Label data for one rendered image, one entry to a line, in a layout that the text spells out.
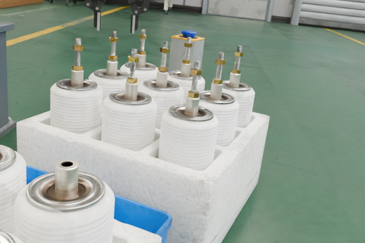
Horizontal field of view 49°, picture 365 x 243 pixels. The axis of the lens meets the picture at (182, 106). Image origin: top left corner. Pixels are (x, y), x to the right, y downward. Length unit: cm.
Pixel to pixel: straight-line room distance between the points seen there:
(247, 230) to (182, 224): 22
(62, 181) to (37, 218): 4
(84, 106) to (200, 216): 29
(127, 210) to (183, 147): 13
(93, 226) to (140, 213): 26
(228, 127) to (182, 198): 18
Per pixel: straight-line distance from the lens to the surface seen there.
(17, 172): 47
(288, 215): 92
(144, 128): 69
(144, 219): 65
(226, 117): 74
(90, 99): 74
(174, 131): 63
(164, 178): 63
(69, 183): 40
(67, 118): 75
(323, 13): 610
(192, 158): 64
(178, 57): 107
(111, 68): 85
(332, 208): 100
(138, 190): 67
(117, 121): 68
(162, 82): 80
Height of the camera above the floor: 46
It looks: 18 degrees down
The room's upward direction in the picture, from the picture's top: 6 degrees clockwise
